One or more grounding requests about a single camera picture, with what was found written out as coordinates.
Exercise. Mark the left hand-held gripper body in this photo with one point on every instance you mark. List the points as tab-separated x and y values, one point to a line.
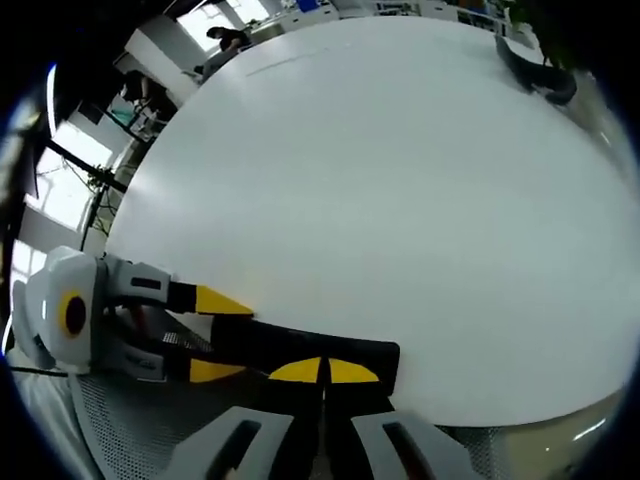
50	300

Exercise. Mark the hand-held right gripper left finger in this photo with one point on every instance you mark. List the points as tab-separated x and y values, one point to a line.
260	450

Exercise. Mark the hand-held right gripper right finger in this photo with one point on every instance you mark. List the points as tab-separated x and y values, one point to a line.
380	450

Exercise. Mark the black remote control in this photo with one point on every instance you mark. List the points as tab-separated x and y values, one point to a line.
325	346

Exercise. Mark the dark plant holder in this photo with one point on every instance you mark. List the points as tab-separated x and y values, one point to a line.
540	75

